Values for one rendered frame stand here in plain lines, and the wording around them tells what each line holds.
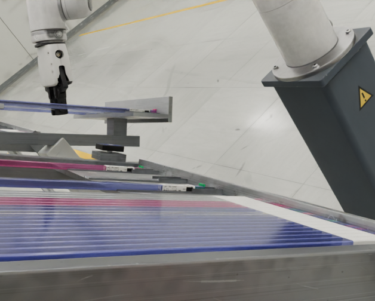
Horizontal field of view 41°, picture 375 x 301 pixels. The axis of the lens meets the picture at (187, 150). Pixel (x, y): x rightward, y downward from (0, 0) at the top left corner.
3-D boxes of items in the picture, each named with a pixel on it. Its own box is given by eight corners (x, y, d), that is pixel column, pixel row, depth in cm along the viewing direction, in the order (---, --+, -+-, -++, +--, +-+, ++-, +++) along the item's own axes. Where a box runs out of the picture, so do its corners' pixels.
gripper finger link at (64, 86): (70, 77, 118) (66, 95, 122) (57, 57, 122) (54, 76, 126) (65, 77, 118) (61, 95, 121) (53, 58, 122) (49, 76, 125)
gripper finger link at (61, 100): (68, 86, 122) (72, 113, 123) (63, 87, 125) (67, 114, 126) (56, 87, 121) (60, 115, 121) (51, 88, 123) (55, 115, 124)
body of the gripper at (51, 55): (72, 36, 121) (78, 83, 123) (55, 42, 129) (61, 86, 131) (42, 37, 117) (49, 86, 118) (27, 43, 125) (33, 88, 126)
